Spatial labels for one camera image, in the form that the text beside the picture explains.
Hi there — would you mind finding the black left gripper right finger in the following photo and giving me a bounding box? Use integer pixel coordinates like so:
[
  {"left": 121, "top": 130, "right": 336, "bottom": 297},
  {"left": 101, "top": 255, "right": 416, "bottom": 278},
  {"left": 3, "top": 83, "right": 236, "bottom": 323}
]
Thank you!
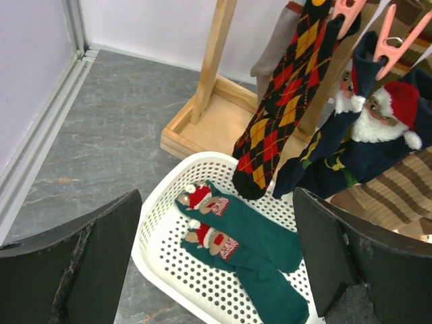
[{"left": 293, "top": 188, "right": 431, "bottom": 323}]

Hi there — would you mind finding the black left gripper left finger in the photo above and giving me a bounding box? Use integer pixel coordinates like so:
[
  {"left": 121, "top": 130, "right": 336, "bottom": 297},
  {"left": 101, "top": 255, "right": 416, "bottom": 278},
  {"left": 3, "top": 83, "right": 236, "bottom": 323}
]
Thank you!
[{"left": 1, "top": 190, "right": 142, "bottom": 324}]

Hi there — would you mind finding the pink round clip hanger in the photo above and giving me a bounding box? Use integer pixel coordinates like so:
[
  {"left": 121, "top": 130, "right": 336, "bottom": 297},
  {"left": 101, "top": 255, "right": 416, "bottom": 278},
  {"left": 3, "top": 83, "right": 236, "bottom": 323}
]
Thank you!
[{"left": 330, "top": 0, "right": 432, "bottom": 81}]

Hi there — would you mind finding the green christmas sock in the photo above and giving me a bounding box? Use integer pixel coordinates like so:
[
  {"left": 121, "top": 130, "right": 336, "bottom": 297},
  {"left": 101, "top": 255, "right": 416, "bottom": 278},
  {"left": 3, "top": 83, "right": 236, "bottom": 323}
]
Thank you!
[
  {"left": 180, "top": 219, "right": 309, "bottom": 323},
  {"left": 175, "top": 181, "right": 302, "bottom": 273}
]

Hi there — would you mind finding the navy hanging sock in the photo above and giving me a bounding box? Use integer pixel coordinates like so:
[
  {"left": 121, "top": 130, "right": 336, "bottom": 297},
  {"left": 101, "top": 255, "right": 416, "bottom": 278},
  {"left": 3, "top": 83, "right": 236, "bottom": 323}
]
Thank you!
[{"left": 297, "top": 68, "right": 431, "bottom": 198}]

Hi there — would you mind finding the white perforated plastic basket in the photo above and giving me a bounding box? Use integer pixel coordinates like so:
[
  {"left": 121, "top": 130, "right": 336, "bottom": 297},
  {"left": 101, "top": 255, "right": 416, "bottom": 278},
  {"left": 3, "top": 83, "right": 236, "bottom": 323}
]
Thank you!
[{"left": 130, "top": 151, "right": 327, "bottom": 324}]

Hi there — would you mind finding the navy sock with green patches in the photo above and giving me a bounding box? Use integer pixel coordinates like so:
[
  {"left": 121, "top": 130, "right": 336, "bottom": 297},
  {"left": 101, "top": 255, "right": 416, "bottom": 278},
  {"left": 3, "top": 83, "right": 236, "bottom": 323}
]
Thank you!
[{"left": 273, "top": 31, "right": 386, "bottom": 198}]

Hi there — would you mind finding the black red argyle sock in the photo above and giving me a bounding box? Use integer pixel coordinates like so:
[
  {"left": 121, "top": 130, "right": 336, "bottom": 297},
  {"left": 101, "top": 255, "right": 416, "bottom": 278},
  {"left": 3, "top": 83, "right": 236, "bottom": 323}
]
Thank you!
[{"left": 232, "top": 1, "right": 344, "bottom": 200}]

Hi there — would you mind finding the grey hanging sock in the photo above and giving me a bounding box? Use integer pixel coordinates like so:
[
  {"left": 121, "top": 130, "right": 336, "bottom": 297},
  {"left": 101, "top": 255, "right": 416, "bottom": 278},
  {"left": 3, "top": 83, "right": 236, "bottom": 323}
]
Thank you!
[{"left": 250, "top": 1, "right": 306, "bottom": 105}]

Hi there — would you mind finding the olive striped hanging sock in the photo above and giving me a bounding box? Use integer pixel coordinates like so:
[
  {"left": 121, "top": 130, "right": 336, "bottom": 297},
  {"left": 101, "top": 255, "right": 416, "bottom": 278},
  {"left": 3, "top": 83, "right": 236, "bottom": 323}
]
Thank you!
[{"left": 387, "top": 0, "right": 431, "bottom": 77}]

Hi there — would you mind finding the wooden drying rack frame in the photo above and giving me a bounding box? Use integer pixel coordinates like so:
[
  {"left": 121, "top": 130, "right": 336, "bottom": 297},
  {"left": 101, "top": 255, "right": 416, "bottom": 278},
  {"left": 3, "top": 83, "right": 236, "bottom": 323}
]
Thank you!
[{"left": 159, "top": 0, "right": 325, "bottom": 161}]

